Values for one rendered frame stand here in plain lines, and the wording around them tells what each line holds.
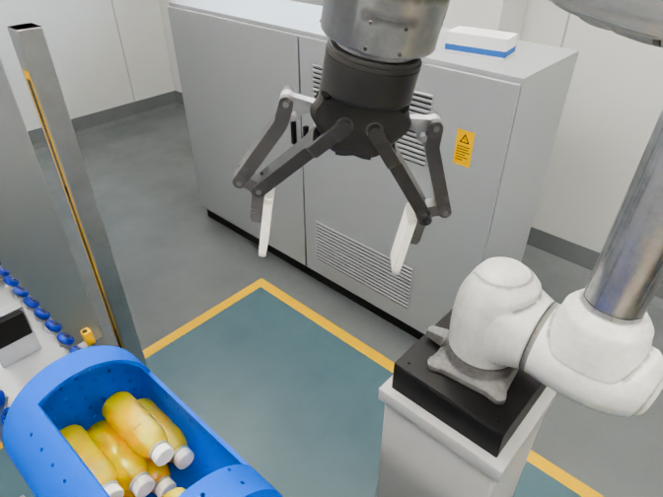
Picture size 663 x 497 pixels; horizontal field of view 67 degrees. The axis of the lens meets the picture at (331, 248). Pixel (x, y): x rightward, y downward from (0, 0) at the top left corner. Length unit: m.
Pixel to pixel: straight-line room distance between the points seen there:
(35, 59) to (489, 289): 1.19
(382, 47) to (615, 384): 0.79
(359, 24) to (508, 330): 0.77
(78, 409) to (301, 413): 1.40
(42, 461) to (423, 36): 0.90
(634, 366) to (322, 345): 1.92
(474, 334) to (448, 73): 1.19
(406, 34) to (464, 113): 1.66
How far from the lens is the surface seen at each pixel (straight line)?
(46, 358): 1.60
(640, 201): 0.90
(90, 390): 1.19
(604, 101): 3.19
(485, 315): 1.04
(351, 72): 0.39
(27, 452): 1.08
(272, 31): 2.63
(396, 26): 0.37
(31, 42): 1.50
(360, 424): 2.41
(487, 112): 1.98
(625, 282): 0.95
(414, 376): 1.17
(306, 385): 2.55
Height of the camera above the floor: 1.97
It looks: 35 degrees down
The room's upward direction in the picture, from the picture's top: straight up
